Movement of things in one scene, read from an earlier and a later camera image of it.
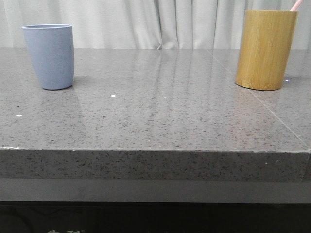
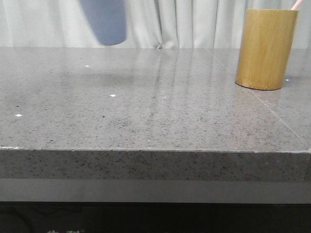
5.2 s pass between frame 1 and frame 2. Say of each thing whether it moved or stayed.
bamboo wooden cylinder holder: stayed
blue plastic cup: moved
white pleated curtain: stayed
